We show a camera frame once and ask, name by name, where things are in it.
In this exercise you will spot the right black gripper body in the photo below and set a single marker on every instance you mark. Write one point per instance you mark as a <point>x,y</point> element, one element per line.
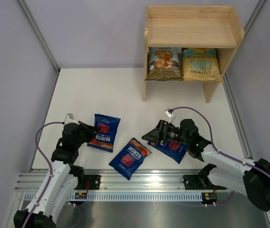
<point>169,133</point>

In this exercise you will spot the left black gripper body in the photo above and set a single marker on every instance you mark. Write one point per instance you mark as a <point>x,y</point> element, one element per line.
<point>85,136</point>

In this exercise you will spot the blue burts bag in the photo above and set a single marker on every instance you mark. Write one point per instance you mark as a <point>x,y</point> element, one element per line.
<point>130,158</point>
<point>105,137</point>
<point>174,150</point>

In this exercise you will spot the light blue cassava chips bag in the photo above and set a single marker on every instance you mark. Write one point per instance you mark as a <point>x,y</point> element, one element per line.
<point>163,64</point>

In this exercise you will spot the yellow kettle chips bag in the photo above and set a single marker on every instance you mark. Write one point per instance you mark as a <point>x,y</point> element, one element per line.
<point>200,64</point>

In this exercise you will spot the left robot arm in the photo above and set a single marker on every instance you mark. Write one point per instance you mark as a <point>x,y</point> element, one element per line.
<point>62,178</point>

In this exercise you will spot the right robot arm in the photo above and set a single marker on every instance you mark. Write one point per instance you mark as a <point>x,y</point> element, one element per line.
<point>246,176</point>

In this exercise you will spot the wooden two-tier shelf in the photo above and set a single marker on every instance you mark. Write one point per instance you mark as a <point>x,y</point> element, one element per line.
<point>217,27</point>

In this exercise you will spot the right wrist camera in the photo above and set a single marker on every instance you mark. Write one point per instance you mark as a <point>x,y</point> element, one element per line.
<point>171,115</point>

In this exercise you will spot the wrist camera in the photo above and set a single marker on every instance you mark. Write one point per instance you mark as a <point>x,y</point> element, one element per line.
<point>69,118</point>
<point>171,115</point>

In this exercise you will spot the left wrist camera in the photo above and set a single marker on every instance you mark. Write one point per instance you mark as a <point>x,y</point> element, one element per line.
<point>69,118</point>

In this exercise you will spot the aluminium mounting rail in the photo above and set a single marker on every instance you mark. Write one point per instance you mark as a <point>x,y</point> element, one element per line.
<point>112,181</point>

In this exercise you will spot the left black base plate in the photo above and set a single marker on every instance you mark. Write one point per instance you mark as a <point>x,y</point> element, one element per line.
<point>92,182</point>

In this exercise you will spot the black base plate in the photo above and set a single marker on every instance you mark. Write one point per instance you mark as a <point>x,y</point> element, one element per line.
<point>196,182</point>
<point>92,182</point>

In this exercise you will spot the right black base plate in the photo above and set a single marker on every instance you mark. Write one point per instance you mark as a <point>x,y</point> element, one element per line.
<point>196,182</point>

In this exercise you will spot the white slotted cable duct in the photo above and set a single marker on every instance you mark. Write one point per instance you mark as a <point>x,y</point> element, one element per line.
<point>137,196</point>

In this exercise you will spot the left aluminium frame post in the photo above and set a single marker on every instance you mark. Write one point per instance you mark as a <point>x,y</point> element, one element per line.
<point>25,8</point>

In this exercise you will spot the aluminium frame post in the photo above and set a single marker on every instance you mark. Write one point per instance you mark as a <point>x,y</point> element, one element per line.
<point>25,8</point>
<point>254,15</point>

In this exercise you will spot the right aluminium frame post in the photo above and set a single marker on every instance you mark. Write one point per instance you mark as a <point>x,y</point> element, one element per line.
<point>254,15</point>

